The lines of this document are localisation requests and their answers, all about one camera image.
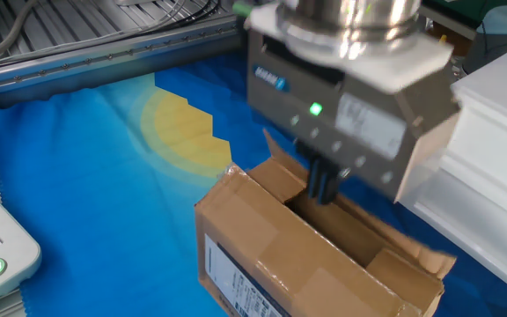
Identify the white teach pendant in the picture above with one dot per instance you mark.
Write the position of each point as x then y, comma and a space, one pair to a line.
7, 260

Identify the silver grey gripper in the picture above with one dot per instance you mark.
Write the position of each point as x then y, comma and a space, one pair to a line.
359, 127

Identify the brown cardboard box with flaps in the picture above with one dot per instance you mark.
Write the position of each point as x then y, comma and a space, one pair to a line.
315, 255

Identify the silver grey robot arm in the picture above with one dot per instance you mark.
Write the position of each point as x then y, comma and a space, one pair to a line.
346, 26

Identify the aluminium table edge rail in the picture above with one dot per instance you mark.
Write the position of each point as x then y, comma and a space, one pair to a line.
104, 66

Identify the blue mountain print cloth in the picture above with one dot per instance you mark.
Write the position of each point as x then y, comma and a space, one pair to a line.
82, 176

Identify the yellow plastic item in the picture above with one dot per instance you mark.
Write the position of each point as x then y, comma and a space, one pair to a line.
443, 39

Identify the white plastic drawer cabinet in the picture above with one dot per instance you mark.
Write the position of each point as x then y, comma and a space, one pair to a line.
491, 185

